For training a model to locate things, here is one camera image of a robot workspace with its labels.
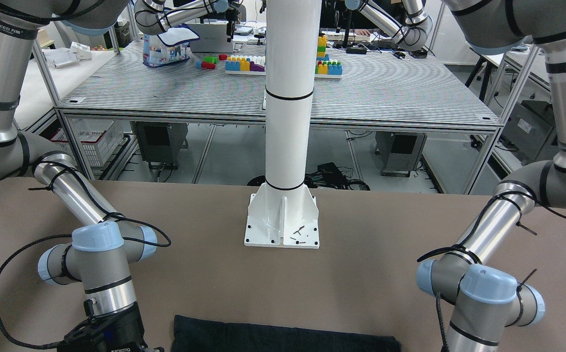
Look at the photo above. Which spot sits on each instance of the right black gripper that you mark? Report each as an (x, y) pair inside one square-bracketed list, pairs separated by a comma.
[(127, 328)]

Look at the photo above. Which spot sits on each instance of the black graphic t-shirt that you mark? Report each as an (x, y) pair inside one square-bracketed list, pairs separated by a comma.
[(200, 335)]

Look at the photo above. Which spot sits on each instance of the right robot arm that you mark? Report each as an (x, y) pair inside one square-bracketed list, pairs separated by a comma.
[(102, 249)]

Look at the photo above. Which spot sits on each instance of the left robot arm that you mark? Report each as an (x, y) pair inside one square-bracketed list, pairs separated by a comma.
[(486, 300)]

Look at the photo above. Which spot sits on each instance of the grey control box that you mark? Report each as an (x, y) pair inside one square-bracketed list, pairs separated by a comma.
[(400, 151), (160, 142)]

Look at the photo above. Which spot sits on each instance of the white plastic crate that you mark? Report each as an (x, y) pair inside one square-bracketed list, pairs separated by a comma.
[(99, 139)]

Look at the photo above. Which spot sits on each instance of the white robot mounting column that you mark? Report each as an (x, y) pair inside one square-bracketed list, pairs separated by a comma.
[(283, 212)]

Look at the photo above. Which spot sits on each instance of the blue patterned pouch bag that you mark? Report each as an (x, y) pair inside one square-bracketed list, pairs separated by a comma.
[(168, 48)]

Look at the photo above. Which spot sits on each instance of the colourful toy block set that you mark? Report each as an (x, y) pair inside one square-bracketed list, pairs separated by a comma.
[(324, 67)]

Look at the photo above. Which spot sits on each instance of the striped metal work table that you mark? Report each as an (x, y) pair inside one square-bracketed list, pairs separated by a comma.
[(377, 92)]

